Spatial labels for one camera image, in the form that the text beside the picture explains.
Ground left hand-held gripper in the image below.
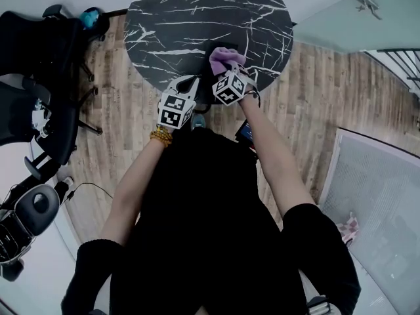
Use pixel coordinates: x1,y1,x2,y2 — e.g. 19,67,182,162
157,74,201,131

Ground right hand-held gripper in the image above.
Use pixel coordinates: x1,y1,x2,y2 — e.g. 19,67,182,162
211,60,261,106

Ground purple cloth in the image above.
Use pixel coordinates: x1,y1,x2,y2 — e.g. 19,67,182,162
209,47,247,77

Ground person's right forearm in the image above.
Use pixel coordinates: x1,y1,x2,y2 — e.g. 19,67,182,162
239,96,318,224

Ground person's left forearm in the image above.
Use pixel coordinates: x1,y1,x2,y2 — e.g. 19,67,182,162
100,139,172,247

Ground person's teal shoe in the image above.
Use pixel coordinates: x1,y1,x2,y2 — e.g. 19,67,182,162
190,113,207,132

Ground black waist-mounted screen device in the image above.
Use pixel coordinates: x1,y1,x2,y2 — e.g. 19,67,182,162
234,119,259,159

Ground round black marble table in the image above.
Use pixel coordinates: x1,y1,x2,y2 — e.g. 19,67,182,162
123,0,295,106

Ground frosted glass door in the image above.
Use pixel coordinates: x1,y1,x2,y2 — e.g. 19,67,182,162
293,0,420,54

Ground black office chair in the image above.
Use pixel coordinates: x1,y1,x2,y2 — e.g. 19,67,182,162
0,73,104,182
0,4,111,93

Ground small white gadget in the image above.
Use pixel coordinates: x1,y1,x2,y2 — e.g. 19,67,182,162
31,98,54,139

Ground person's black clothing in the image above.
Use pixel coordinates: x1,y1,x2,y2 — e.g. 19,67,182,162
60,126,362,315

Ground white power strip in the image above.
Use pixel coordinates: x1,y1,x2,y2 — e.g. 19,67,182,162
57,175,75,192

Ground black metal railing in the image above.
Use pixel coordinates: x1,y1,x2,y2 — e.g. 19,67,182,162
377,48,420,98

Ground black padded grey-rimmed device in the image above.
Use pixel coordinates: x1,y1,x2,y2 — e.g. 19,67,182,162
0,184,62,282

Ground pink checkered box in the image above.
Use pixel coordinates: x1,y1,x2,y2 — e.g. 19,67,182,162
336,211,360,247

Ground white ribbed glass partition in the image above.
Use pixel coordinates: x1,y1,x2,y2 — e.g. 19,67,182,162
320,128,420,315

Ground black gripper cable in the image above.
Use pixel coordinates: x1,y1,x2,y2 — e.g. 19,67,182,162
244,90,262,108

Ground amber bead bracelet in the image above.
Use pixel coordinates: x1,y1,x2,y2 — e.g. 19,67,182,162
150,125,174,148

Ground thin black floor cable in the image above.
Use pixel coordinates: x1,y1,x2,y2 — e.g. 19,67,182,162
67,182,114,201

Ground metal door handle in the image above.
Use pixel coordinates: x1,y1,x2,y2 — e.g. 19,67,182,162
352,0,383,21

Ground grey webbing strap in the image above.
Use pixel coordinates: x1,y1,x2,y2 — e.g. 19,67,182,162
306,295,329,315

